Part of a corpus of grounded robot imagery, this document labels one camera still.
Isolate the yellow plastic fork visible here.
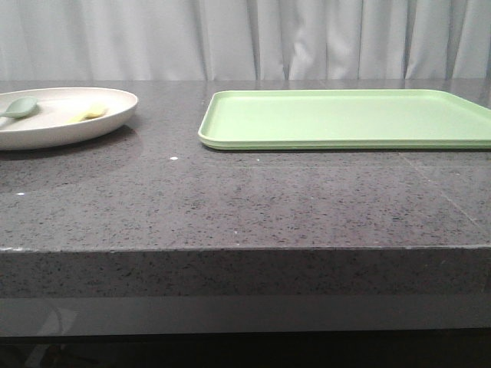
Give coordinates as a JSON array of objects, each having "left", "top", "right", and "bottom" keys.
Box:
[{"left": 67, "top": 104, "right": 107, "bottom": 123}]

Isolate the cream round plate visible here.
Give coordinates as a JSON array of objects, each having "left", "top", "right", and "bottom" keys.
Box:
[{"left": 1, "top": 87, "right": 138, "bottom": 150}]

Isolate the light green plastic tray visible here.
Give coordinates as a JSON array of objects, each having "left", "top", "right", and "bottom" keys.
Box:
[{"left": 198, "top": 89, "right": 490, "bottom": 150}]

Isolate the pale green plastic spoon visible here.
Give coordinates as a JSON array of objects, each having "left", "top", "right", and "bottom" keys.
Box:
[{"left": 1, "top": 96, "right": 38, "bottom": 129}]

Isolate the white pleated curtain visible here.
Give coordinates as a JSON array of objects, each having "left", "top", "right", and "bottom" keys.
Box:
[{"left": 1, "top": 1, "right": 490, "bottom": 81}]

